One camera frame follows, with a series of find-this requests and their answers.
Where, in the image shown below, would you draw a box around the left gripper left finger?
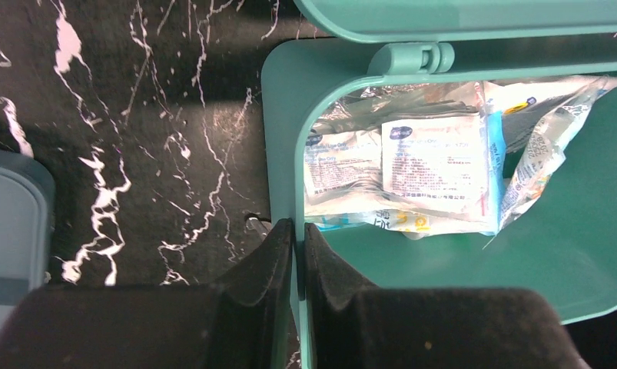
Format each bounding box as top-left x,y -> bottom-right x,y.
211,218 -> 294,368

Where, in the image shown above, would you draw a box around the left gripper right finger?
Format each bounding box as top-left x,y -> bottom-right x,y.
303,223 -> 376,368

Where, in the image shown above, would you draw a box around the clear bag of packets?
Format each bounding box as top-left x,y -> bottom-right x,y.
304,81 -> 506,239

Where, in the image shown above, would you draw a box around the blue white pouch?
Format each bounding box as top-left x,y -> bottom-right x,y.
484,75 -> 617,153

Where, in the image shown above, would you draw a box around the teal insert tray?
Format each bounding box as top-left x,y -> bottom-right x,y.
0,149 -> 55,330

